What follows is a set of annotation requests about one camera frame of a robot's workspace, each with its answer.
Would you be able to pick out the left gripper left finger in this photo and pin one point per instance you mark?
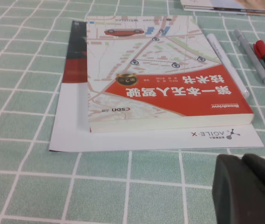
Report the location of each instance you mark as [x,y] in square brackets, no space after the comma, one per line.
[239,198]

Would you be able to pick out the grey pen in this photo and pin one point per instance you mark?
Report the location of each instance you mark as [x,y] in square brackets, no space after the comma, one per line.
[251,56]

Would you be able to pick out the white pen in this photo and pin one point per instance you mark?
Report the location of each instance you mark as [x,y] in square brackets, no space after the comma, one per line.
[223,61]

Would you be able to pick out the red white map book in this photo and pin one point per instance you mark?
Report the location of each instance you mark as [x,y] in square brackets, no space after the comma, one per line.
[146,141]

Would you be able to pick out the red map cover book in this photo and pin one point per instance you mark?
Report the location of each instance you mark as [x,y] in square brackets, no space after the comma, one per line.
[169,93]

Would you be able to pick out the desert car brochure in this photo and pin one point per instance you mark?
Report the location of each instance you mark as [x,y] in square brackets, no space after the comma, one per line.
[216,9]

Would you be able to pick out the green checkered tablecloth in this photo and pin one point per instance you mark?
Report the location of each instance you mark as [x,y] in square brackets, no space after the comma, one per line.
[29,186]

